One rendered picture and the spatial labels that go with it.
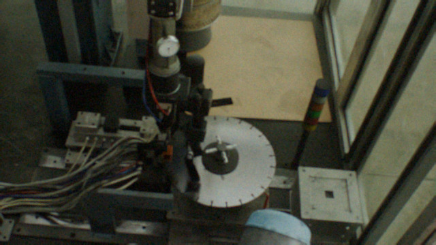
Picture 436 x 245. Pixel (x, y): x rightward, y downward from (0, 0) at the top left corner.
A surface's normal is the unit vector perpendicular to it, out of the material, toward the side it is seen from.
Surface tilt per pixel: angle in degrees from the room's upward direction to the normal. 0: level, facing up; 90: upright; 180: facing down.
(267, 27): 0
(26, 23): 0
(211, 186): 0
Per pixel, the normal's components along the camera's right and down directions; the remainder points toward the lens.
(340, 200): 0.07, -0.64
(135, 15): -0.06, 0.76
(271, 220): -0.18, -0.74
